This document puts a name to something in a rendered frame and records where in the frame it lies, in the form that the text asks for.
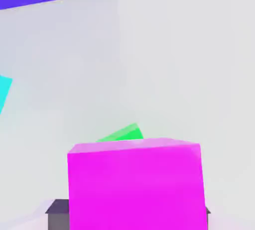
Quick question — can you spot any small magenta cube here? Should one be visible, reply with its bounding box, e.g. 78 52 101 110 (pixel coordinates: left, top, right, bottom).
67 137 209 230

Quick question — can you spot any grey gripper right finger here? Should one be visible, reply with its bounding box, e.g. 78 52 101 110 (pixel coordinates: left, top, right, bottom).
205 206 224 230

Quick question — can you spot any large cyan box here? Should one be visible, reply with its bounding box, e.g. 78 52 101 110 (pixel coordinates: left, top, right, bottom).
0 75 13 114

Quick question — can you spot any small green cube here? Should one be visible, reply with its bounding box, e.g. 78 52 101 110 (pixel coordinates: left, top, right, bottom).
96 123 144 143

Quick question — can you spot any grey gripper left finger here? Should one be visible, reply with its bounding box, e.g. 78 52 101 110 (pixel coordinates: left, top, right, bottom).
11 199 70 230

